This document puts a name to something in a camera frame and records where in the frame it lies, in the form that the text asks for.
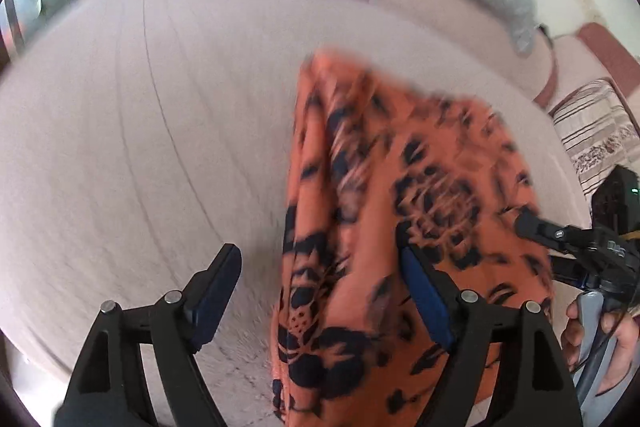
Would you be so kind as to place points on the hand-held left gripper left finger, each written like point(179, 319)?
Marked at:
point(212, 302)

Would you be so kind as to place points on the orange floral print garment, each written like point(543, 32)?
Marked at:
point(360, 207)

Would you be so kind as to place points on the person's right hand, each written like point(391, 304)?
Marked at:
point(622, 342)

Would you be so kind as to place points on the pink bed cover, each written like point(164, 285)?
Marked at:
point(450, 12)

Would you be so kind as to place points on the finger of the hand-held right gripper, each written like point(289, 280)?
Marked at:
point(570, 272)
point(540, 227)

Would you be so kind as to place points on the striped pillow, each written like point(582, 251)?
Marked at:
point(595, 127)

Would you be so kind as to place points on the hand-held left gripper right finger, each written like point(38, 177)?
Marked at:
point(425, 297)

